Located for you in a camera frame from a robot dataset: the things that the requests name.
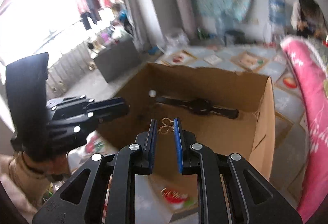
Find person's left hand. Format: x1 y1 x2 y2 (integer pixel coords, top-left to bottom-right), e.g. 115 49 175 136
18 152 71 179

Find blue bag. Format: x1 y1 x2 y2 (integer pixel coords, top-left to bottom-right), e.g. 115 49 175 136
116 8 130 25

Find person's left forearm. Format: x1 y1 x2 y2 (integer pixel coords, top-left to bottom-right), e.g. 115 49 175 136
0 152 52 217

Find black watch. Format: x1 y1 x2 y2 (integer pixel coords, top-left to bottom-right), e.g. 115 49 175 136
155 96 239 119

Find brown cardboard box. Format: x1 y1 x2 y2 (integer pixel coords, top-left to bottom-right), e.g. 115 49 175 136
97 62 276 189

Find grey cabinet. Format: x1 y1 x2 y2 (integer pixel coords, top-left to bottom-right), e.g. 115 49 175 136
93 36 142 83

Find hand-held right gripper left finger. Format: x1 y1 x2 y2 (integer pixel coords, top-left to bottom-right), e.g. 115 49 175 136
32 119 158 224

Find dark box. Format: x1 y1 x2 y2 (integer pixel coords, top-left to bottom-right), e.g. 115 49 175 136
224 30 246 46

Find blue water jug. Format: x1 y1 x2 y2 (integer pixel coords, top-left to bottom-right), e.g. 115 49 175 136
268 0 286 32

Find white plastic bag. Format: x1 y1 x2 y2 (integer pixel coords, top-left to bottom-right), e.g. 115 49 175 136
165 29 190 50

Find hanging clothes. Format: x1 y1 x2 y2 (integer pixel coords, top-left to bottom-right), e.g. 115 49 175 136
75 0 113 30

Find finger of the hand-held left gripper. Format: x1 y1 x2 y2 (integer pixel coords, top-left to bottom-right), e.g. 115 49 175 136
48 107 130 138
46 96 128 112

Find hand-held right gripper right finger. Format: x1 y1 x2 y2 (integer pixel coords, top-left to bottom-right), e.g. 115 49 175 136
174 118 303 224

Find pink floral blanket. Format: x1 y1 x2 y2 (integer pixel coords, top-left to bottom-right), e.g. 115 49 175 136
280 36 328 223

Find gold necklace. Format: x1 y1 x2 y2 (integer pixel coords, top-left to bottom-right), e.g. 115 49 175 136
157 117 175 135

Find pale rolled mat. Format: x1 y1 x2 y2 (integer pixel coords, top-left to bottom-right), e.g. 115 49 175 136
175 0 196 40

